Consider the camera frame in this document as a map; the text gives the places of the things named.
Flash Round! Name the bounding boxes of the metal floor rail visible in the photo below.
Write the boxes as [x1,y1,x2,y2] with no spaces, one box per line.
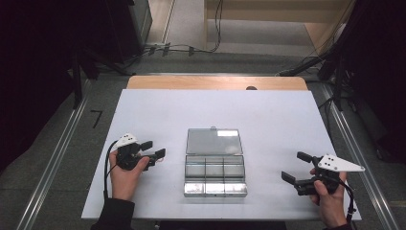
[15,80,94,230]
[319,83,400,230]

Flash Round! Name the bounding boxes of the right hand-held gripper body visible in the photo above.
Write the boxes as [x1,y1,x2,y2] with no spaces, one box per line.
[294,153,366,196]

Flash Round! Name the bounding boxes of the light wooden furniture frame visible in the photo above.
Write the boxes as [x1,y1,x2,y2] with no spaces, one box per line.
[203,0,356,51]

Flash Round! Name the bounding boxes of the person's left hand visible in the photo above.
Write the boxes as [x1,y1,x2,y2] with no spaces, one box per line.
[108,149,151,202]

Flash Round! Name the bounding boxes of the black metal stand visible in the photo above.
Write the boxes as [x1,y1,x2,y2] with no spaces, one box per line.
[68,47,128,110]
[277,47,352,112]

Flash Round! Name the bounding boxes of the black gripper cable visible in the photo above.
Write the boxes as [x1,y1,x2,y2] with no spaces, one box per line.
[337,177,358,224]
[102,140,120,201]

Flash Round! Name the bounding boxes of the power strip with plugs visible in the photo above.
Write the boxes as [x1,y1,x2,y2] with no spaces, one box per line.
[145,42,195,58]

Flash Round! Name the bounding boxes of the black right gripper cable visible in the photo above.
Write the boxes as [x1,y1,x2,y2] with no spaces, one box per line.
[337,177,358,224]

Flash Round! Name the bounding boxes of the dark cabinet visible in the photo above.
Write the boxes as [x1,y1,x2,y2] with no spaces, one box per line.
[104,0,153,63]

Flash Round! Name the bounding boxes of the black hanging cable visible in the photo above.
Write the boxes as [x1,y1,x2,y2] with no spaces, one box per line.
[209,0,224,54]

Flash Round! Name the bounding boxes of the black floor cable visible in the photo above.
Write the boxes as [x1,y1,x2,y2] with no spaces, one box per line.
[317,95,336,142]

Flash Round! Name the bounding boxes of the white board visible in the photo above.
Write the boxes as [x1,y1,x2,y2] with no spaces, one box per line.
[80,88,363,221]

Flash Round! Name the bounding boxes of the person's right hand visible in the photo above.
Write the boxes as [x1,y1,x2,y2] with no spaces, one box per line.
[308,168,349,229]

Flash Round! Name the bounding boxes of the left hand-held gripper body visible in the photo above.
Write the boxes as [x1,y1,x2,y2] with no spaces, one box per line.
[114,132,158,172]

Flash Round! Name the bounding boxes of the clear plastic compartment box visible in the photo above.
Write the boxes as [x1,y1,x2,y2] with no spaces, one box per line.
[183,126,249,198]

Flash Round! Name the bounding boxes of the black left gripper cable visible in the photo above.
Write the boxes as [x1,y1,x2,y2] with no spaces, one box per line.
[102,140,120,201]

